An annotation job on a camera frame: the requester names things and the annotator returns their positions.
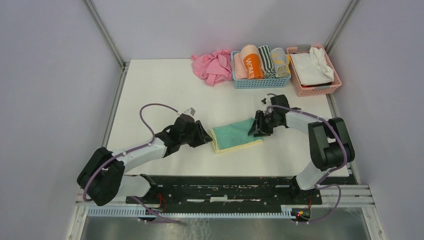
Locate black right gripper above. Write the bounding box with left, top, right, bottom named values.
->
left=248, top=109, right=281, bottom=137

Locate pale yellow teal towel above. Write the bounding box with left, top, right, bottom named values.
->
left=209, top=118, right=263, bottom=154

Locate yellow grey patterned towel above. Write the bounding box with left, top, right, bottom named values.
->
left=270, top=47, right=291, bottom=79

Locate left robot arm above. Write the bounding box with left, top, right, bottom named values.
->
left=76, top=114, right=213, bottom=206

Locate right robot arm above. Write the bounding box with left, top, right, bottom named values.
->
left=248, top=93, right=355, bottom=204

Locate blue plastic basket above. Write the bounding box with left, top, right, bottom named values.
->
left=230, top=51, right=292, bottom=89

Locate pink plastic basket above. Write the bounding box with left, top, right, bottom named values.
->
left=286, top=45, right=342, bottom=97

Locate pale pink rolled towel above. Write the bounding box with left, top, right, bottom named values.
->
left=233, top=52, right=248, bottom=80

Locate black white striped rolled towel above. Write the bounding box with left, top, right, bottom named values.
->
left=258, top=45, right=276, bottom=79

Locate crumpled pink towel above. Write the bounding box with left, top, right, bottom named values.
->
left=190, top=49, right=233, bottom=87

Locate orange rolled towel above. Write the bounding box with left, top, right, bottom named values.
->
left=240, top=44, right=264, bottom=80

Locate white folded cloth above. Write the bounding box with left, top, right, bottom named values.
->
left=291, top=47, right=335, bottom=86

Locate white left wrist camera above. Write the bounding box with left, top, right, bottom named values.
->
left=182, top=107, right=196, bottom=118

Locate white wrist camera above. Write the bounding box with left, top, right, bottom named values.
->
left=182, top=107, right=196, bottom=118
left=261, top=95, right=273, bottom=106

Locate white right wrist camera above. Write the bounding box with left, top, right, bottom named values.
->
left=261, top=95, right=273, bottom=106

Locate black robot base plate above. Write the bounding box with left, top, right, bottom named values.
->
left=122, top=175, right=359, bottom=215

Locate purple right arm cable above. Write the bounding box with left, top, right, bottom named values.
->
left=263, top=93, right=349, bottom=225

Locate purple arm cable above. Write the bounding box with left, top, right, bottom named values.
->
left=82, top=103, right=184, bottom=224
left=263, top=93, right=349, bottom=225

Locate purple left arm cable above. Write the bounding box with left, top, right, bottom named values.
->
left=82, top=103, right=184, bottom=224

